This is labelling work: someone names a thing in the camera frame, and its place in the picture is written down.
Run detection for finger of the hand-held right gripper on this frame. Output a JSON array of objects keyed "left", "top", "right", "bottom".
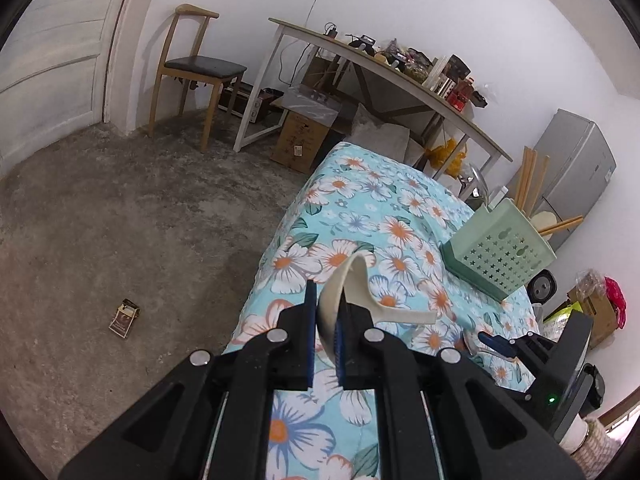
[{"left": 477, "top": 331, "right": 523, "bottom": 361}]

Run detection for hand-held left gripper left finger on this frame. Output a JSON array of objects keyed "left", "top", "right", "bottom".
[{"left": 59, "top": 280, "right": 318, "bottom": 480}]

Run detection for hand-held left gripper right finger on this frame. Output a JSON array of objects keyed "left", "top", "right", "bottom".
[{"left": 335, "top": 285, "right": 586, "bottom": 480}]

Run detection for metal spoon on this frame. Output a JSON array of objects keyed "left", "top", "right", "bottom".
[{"left": 462, "top": 332, "right": 518, "bottom": 363}]

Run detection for cream plastic scoop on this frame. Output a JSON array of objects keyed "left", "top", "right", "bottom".
[{"left": 317, "top": 252, "right": 438, "bottom": 363}]

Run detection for green plastic utensil holder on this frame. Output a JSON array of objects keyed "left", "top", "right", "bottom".
[{"left": 440, "top": 197, "right": 558, "bottom": 303}]

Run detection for black round scale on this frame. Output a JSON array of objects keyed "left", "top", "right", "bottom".
[{"left": 582, "top": 364, "right": 607, "bottom": 408}]

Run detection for green yellow bag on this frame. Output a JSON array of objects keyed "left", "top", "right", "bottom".
[{"left": 542, "top": 300, "right": 583, "bottom": 331}]

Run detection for cardboard box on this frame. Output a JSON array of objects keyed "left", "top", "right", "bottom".
[
  {"left": 567, "top": 280, "right": 618, "bottom": 348},
  {"left": 272, "top": 110, "right": 331, "bottom": 173},
  {"left": 304, "top": 55, "right": 341, "bottom": 92}
]

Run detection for black round appliance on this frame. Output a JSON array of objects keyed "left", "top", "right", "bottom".
[{"left": 530, "top": 269, "right": 558, "bottom": 306}]

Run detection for white cup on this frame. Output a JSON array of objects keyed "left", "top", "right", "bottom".
[{"left": 560, "top": 415, "right": 591, "bottom": 456}]

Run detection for red plastic bag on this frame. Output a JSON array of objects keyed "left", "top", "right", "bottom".
[{"left": 602, "top": 276, "right": 627, "bottom": 328}]

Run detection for woven basket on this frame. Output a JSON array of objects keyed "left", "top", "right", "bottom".
[{"left": 585, "top": 417, "right": 621, "bottom": 466}]

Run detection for floral blue tablecloth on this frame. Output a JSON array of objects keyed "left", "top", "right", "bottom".
[{"left": 222, "top": 141, "right": 543, "bottom": 480}]

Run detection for metal kettle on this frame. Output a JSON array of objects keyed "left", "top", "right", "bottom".
[{"left": 457, "top": 167, "right": 488, "bottom": 201}]

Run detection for cigarette pack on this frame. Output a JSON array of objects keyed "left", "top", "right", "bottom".
[{"left": 109, "top": 299, "right": 141, "bottom": 340}]

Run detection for yellow plastic bag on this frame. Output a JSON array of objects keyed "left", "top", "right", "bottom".
[{"left": 429, "top": 137, "right": 468, "bottom": 178}]

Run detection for grey refrigerator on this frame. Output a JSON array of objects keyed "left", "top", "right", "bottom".
[{"left": 520, "top": 109, "right": 617, "bottom": 226}]

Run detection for white desk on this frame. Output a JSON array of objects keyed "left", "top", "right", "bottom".
[{"left": 232, "top": 17, "right": 515, "bottom": 181}]

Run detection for clear plastic storage box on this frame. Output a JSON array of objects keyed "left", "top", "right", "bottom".
[{"left": 272, "top": 85, "right": 343, "bottom": 121}]

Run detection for toaster oven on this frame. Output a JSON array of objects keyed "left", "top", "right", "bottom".
[{"left": 219, "top": 85, "right": 283, "bottom": 123}]

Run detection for red box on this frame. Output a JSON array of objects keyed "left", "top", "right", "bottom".
[{"left": 447, "top": 77, "right": 473, "bottom": 108}]

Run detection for stack of books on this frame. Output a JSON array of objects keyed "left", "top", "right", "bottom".
[{"left": 422, "top": 55, "right": 471, "bottom": 93}]

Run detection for wooden chair with dark seat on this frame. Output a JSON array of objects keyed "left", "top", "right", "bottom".
[{"left": 147, "top": 4, "right": 248, "bottom": 153}]

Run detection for white wooden door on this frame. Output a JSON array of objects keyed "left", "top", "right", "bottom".
[{"left": 0, "top": 0, "right": 151, "bottom": 181}]

